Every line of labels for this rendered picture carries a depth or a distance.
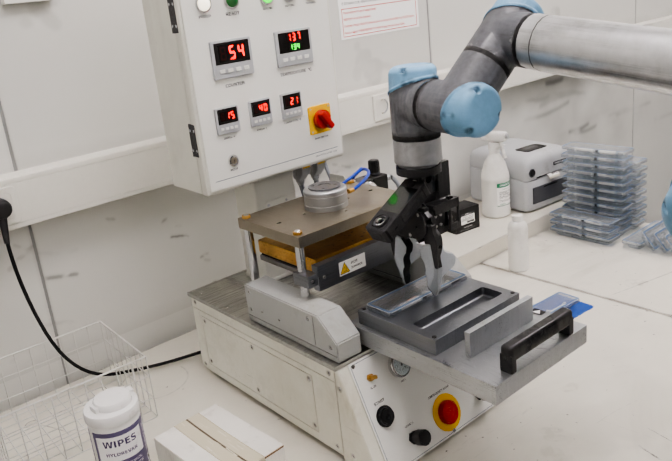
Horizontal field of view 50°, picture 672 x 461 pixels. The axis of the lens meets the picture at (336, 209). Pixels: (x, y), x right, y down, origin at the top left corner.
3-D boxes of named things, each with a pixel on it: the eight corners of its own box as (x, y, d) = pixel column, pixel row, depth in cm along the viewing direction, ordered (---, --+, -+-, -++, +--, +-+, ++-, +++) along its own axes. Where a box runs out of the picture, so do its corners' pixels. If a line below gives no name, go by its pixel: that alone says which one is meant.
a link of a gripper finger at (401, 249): (427, 277, 123) (434, 230, 119) (403, 289, 119) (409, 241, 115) (414, 269, 125) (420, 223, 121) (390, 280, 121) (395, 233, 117)
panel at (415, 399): (390, 478, 111) (346, 365, 112) (508, 395, 129) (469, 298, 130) (398, 478, 110) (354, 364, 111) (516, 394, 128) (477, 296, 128)
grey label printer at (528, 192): (468, 200, 226) (465, 147, 221) (511, 185, 236) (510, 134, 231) (530, 215, 206) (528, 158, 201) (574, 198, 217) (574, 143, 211)
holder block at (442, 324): (358, 323, 115) (357, 308, 114) (441, 281, 127) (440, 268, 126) (436, 356, 103) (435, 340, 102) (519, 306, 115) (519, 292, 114)
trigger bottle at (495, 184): (477, 216, 210) (473, 133, 203) (491, 208, 216) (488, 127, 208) (503, 220, 205) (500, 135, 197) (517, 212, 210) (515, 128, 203)
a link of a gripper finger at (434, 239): (449, 266, 112) (435, 212, 111) (442, 269, 111) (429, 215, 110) (428, 266, 116) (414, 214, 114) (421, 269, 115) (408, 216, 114)
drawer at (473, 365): (349, 343, 117) (344, 300, 115) (439, 296, 130) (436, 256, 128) (496, 411, 95) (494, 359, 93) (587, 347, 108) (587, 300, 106)
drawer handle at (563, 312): (499, 370, 98) (498, 344, 96) (562, 329, 107) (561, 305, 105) (511, 375, 96) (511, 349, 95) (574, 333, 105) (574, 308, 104)
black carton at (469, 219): (442, 230, 202) (440, 207, 200) (465, 222, 207) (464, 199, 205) (456, 235, 198) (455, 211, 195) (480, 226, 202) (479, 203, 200)
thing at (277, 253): (260, 259, 133) (253, 211, 130) (348, 225, 146) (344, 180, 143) (319, 282, 120) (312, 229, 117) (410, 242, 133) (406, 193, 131)
